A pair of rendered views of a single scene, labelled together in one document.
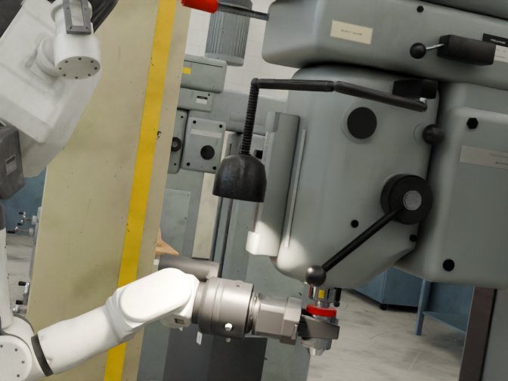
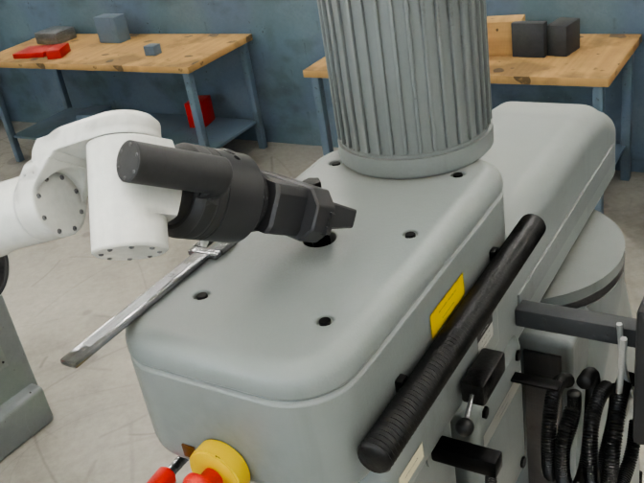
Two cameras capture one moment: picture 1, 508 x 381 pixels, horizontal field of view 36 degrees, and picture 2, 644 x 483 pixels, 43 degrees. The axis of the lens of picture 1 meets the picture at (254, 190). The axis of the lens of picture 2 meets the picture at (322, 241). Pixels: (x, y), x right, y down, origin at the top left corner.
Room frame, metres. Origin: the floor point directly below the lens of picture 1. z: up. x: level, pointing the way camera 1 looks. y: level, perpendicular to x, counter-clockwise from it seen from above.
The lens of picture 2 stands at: (0.56, 0.34, 2.31)
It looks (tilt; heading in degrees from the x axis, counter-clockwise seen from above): 28 degrees down; 323
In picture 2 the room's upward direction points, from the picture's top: 10 degrees counter-clockwise
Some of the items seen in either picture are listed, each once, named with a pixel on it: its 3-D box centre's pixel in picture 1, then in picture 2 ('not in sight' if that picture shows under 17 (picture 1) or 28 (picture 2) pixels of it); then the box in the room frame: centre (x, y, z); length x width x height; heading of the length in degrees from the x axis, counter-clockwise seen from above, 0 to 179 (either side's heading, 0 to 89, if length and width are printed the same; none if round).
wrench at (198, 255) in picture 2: not in sight; (153, 293); (1.25, 0.05, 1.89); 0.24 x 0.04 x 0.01; 108
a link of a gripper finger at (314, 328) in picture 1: (318, 329); not in sight; (1.17, -0.13, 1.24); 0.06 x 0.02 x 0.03; 86
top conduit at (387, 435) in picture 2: not in sight; (464, 320); (1.07, -0.21, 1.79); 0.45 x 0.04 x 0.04; 108
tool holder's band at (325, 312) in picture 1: (321, 309); not in sight; (1.20, -0.13, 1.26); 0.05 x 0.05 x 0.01
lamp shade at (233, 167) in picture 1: (241, 175); not in sight; (1.08, 0.02, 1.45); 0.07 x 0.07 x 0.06
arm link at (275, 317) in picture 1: (260, 316); not in sight; (1.21, -0.04, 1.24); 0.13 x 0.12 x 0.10; 176
